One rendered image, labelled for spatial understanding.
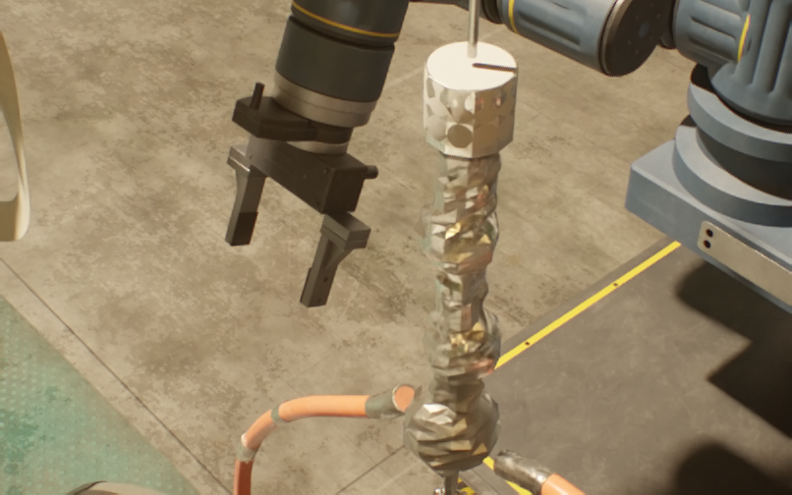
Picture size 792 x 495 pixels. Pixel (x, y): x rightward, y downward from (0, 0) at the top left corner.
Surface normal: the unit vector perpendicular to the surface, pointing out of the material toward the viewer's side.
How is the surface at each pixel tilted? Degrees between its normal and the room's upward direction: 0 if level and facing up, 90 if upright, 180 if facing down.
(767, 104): 90
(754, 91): 90
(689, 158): 23
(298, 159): 65
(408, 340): 0
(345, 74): 76
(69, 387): 0
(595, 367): 0
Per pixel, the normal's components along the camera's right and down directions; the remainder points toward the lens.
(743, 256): -0.76, 0.42
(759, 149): -0.45, 0.58
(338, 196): 0.66, 0.46
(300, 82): -0.44, 0.22
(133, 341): 0.00, -0.76
